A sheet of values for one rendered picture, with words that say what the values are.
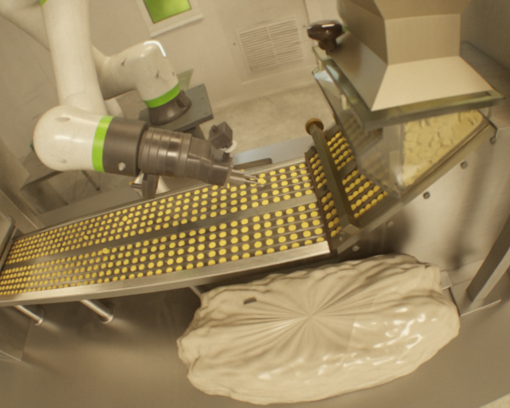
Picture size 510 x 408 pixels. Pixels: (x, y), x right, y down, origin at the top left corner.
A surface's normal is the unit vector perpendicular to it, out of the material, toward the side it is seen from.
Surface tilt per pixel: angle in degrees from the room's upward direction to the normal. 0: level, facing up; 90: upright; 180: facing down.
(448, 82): 44
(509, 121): 0
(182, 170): 87
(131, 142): 50
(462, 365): 0
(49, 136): 59
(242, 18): 90
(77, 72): 68
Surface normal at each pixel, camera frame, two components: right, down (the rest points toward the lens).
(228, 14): 0.06, 0.73
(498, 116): -0.27, -0.65
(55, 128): 0.30, -0.04
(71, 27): 0.65, 0.15
